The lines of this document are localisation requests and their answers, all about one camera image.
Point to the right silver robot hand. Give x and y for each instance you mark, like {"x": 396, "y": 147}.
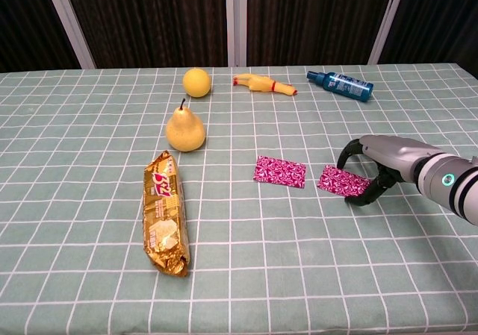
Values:
{"x": 392, "y": 156}

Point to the pink patterned packet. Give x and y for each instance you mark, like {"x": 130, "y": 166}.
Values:
{"x": 340, "y": 180}
{"x": 280, "y": 172}

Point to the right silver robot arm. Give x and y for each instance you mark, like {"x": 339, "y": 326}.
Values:
{"x": 459, "y": 189}

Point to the blue spray bottle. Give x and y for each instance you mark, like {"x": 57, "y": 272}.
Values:
{"x": 343, "y": 86}

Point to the dark brown curtain panel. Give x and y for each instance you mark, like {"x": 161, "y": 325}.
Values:
{"x": 149, "y": 21}
{"x": 440, "y": 18}
{"x": 313, "y": 18}
{"x": 26, "y": 21}

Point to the yellow rubber chicken toy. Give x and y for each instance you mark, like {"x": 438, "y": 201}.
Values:
{"x": 261, "y": 84}

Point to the yellow pear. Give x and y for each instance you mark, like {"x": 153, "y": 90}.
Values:
{"x": 185, "y": 131}

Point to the yellow round fruit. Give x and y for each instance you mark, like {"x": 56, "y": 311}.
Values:
{"x": 196, "y": 83}

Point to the gold snack package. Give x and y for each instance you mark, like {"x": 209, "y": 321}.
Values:
{"x": 164, "y": 215}

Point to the white metal frame post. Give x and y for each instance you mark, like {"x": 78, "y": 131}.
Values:
{"x": 68, "y": 21}
{"x": 387, "y": 21}
{"x": 241, "y": 21}

